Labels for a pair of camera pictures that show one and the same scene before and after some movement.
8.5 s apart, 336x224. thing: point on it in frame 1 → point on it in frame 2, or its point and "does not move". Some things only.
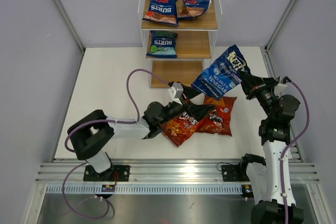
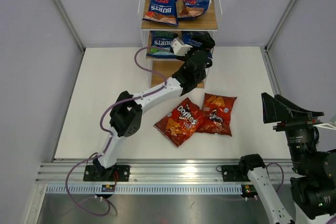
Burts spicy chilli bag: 197,3 does not move
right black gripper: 249,81 → 278,108
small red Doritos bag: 217,120 does not move
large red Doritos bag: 176,131 does not move
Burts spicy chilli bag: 163,7 does not move
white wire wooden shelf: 178,20 does not move
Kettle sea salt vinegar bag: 226,72 → 187,38
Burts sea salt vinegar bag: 162,44 does not move
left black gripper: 198,111 → 206,41
